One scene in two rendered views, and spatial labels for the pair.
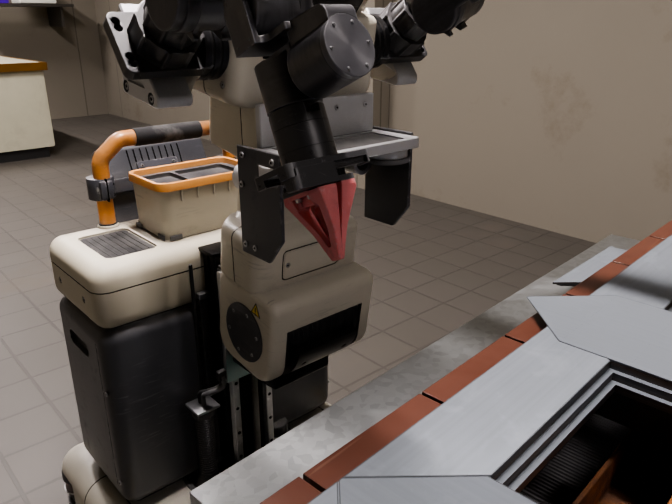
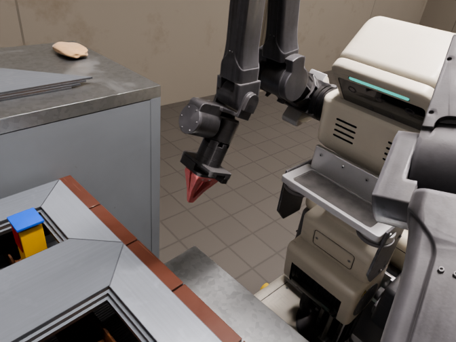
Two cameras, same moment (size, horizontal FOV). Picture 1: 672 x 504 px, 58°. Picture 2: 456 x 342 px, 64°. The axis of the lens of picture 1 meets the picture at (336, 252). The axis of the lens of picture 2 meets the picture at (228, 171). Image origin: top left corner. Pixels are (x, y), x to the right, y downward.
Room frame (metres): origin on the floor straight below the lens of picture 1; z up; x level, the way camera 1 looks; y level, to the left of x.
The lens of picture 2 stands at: (0.60, -0.64, 1.48)
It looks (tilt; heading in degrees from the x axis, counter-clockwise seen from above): 32 degrees down; 87
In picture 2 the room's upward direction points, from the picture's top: 7 degrees clockwise
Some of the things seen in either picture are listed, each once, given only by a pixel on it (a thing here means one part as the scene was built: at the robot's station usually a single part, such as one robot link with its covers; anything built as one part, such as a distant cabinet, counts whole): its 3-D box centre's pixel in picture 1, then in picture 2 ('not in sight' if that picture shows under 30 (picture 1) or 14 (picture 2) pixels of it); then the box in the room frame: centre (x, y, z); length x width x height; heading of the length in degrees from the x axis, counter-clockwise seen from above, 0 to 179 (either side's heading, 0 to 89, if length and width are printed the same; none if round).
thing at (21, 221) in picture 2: not in sight; (26, 221); (0.19, 0.00, 0.88); 0.06 x 0.06 x 0.02; 46
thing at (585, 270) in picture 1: (620, 272); not in sight; (1.21, -0.61, 0.70); 0.39 x 0.12 x 0.04; 136
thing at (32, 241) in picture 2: not in sight; (33, 252); (0.19, 0.00, 0.78); 0.05 x 0.05 x 0.19; 46
